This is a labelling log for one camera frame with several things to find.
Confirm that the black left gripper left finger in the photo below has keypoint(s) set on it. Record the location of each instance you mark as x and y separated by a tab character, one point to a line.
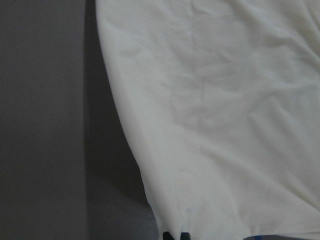
167	236

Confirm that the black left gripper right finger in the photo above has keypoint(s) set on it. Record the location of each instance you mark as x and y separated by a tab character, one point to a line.
185	236

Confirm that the cream long sleeve shirt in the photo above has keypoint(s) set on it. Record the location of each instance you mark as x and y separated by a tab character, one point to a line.
219	101

